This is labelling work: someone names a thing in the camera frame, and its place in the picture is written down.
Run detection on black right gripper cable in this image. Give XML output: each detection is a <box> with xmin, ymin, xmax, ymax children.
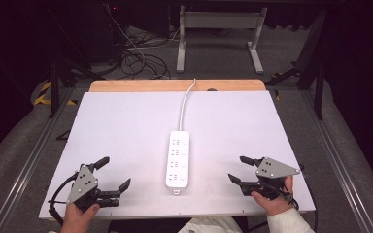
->
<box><xmin>281</xmin><ymin>163</ymin><xmax>319</xmax><ymax>233</ymax></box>

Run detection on person's right hand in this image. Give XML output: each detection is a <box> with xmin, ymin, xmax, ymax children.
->
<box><xmin>250</xmin><ymin>175</ymin><xmax>295</xmax><ymax>216</ymax></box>

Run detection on tangle of floor cables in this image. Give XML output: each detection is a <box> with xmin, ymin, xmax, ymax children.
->
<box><xmin>104</xmin><ymin>4</ymin><xmax>183</xmax><ymax>81</ymax></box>

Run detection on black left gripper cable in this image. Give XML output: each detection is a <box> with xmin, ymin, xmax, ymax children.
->
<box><xmin>47</xmin><ymin>172</ymin><xmax>80</xmax><ymax>226</ymax></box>

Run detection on person's left hand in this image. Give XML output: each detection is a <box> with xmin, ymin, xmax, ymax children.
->
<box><xmin>60</xmin><ymin>202</ymin><xmax>102</xmax><ymax>233</ymax></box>

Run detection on white metal table frame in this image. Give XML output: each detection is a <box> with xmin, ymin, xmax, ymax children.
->
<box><xmin>175</xmin><ymin>4</ymin><xmax>269</xmax><ymax>75</ymax></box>

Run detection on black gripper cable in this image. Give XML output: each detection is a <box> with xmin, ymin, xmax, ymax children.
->
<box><xmin>47</xmin><ymin>172</ymin><xmax>80</xmax><ymax>226</ymax></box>
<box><xmin>281</xmin><ymin>163</ymin><xmax>319</xmax><ymax>233</ymax></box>

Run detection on yellow black hazard tape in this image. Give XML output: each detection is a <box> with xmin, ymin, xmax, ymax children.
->
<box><xmin>32</xmin><ymin>80</ymin><xmax>79</xmax><ymax>107</ymax></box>

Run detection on metal floor rail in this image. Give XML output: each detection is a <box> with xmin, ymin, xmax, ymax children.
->
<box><xmin>0</xmin><ymin>86</ymin><xmax>76</xmax><ymax>233</ymax></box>
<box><xmin>298</xmin><ymin>89</ymin><xmax>373</xmax><ymax>233</ymax></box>

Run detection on white power strip cable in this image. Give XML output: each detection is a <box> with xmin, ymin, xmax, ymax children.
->
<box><xmin>177</xmin><ymin>78</ymin><xmax>197</xmax><ymax>132</ymax></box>

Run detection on person's white clothing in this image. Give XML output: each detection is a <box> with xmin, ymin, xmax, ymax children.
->
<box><xmin>178</xmin><ymin>216</ymin><xmax>245</xmax><ymax>233</ymax></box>

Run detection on black metal stand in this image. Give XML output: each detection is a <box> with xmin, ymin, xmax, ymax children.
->
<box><xmin>46</xmin><ymin>57</ymin><xmax>107</xmax><ymax>119</ymax></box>
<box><xmin>264</xmin><ymin>9</ymin><xmax>330</xmax><ymax>121</ymax></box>

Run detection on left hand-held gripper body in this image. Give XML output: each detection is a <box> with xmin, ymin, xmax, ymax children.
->
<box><xmin>65</xmin><ymin>163</ymin><xmax>122</xmax><ymax>213</ymax></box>

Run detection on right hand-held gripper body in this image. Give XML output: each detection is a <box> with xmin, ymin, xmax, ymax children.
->
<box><xmin>239</xmin><ymin>156</ymin><xmax>301</xmax><ymax>201</ymax></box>

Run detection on white power strip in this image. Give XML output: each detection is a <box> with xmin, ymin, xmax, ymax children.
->
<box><xmin>165</xmin><ymin>130</ymin><xmax>191</xmax><ymax>196</ymax></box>

